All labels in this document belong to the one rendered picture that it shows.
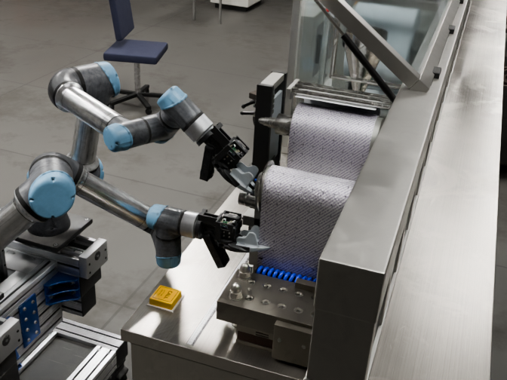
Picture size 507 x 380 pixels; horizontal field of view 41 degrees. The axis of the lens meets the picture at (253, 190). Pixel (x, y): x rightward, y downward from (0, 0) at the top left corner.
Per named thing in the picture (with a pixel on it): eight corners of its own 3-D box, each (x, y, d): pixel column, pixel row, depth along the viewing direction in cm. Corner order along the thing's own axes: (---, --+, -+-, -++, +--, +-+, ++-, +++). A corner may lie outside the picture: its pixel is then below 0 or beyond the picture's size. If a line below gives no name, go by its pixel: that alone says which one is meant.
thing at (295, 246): (257, 266, 191) (261, 209, 182) (338, 286, 184) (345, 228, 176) (256, 267, 190) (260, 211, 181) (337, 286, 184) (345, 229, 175)
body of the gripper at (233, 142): (242, 160, 178) (211, 128, 177) (222, 179, 183) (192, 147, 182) (252, 150, 185) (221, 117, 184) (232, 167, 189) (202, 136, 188)
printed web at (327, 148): (291, 236, 228) (305, 95, 204) (359, 251, 222) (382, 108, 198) (254, 300, 196) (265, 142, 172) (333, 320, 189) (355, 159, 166)
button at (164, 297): (160, 291, 198) (160, 284, 197) (182, 296, 196) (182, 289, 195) (149, 304, 192) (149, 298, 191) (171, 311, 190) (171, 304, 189)
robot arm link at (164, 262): (176, 249, 208) (176, 219, 203) (184, 269, 199) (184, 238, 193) (152, 252, 206) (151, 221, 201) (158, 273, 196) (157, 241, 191)
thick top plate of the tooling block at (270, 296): (237, 286, 191) (238, 268, 188) (376, 320, 180) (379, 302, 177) (216, 319, 177) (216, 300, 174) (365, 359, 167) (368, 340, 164)
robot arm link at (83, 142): (50, 182, 244) (65, 59, 208) (87, 171, 254) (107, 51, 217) (67, 203, 239) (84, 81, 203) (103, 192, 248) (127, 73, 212)
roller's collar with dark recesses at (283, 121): (279, 129, 207) (281, 110, 204) (298, 133, 206) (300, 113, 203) (273, 136, 202) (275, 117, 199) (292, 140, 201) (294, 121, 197)
